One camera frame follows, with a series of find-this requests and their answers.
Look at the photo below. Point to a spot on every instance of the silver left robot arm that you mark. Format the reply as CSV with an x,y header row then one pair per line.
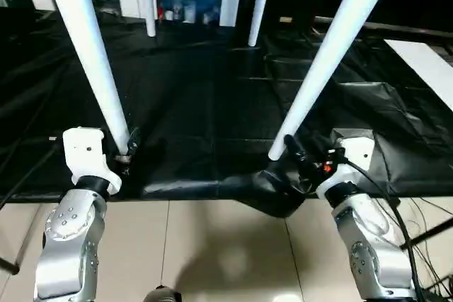
x,y
71,245

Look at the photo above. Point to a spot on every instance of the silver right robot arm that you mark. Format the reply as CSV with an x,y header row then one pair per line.
x,y
371,245

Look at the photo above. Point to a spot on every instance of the black plastic mat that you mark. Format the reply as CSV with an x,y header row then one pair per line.
x,y
212,104

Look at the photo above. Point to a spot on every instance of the black stand leg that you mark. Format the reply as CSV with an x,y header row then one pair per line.
x,y
428,233

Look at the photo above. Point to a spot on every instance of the small yellow label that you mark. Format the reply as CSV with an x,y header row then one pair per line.
x,y
286,20

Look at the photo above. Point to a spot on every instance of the thin metal stand leg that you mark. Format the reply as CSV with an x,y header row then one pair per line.
x,y
25,242

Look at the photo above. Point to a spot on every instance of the white flat panel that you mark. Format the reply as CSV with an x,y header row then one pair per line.
x,y
425,68

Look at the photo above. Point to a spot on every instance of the dark rounded robot foot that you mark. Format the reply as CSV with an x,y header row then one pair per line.
x,y
163,294

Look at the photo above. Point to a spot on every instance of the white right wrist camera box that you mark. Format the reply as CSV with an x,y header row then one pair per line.
x,y
354,157

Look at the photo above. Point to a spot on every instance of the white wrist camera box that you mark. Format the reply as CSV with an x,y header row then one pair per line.
x,y
88,157
354,157

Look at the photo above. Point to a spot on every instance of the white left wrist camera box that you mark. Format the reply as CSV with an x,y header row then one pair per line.
x,y
88,157

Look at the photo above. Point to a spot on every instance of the dark horizontal rail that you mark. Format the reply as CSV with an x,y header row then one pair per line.
x,y
389,27

